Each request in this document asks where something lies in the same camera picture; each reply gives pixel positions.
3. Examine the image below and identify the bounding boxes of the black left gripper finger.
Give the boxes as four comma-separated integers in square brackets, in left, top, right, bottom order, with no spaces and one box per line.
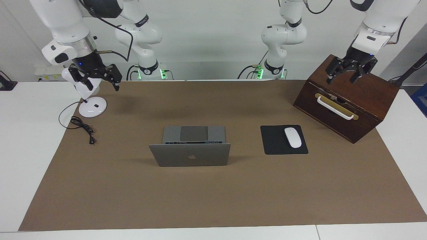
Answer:
[326,58,347,84]
[350,58,378,84]

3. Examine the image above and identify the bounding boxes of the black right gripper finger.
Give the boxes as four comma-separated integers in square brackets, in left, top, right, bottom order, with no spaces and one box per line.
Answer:
[106,64,122,92]
[68,67,94,91]

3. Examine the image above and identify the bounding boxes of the silver grey laptop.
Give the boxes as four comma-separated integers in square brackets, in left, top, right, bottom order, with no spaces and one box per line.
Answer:
[149,126,231,167]

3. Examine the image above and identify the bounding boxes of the dark brown wooden box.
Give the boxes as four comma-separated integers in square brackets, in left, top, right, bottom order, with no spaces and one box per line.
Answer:
[293,54,400,144]

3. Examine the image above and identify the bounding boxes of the white desk lamp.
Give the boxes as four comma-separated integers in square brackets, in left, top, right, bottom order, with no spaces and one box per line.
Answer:
[62,67,107,118]

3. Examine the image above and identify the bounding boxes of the white power strip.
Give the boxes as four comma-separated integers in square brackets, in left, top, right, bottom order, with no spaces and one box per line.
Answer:
[34,65,65,82]

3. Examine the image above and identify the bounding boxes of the black stand pole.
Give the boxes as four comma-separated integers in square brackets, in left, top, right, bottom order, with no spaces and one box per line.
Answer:
[389,53,427,88]

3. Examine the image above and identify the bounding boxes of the blue crate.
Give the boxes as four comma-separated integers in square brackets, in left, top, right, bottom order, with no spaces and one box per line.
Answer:
[411,83,427,117]

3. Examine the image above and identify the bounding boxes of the white computer mouse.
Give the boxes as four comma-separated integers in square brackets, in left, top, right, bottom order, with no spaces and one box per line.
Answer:
[284,127,302,149]

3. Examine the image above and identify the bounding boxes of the black mouse pad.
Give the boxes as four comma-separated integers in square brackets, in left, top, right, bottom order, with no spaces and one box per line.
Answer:
[260,125,309,155]

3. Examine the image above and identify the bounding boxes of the brown table mat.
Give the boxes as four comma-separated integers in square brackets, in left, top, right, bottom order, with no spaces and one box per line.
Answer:
[18,80,427,231]

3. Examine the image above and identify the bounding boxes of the black right base cables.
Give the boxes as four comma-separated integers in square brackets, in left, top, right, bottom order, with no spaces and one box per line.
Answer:
[126,65,174,81]

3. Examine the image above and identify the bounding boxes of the black base cables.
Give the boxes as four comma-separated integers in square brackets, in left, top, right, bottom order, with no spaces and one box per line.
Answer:
[238,50,269,80]
[126,65,174,81]

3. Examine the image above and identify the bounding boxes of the white box handle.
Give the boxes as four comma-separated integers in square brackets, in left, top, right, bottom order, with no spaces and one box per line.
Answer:
[316,96,355,120]

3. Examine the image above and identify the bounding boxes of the brass handle plate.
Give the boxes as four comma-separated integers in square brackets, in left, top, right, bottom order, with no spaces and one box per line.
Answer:
[315,93,359,121]

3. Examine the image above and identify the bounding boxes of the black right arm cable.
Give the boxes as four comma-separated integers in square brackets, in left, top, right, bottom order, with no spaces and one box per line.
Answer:
[78,0,134,62]

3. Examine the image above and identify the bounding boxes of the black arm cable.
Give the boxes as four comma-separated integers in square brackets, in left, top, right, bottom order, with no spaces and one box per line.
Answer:
[302,0,409,44]
[78,0,134,62]

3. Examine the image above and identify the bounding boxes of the black lamp power cable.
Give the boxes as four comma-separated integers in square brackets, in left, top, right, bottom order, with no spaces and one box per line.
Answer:
[59,101,96,145]

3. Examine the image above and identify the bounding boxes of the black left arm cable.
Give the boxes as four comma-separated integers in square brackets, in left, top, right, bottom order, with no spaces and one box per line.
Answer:
[302,0,409,44]

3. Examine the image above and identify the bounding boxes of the black clamp mount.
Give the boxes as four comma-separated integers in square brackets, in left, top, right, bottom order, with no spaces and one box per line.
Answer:
[0,71,18,91]

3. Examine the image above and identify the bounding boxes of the black left base cables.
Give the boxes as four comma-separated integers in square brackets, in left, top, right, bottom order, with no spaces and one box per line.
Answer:
[238,50,269,80]

